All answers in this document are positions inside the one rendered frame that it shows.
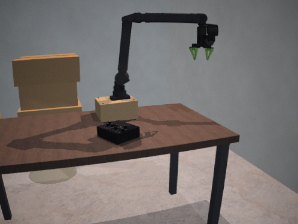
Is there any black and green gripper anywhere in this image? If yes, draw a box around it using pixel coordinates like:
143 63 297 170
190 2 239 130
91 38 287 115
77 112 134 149
189 43 214 60

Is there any black lighting desk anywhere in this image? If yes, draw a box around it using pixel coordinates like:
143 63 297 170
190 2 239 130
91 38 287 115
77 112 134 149
97 120 139 145

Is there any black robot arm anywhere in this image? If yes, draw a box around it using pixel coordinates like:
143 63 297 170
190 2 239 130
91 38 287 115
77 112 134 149
110 13 218 101

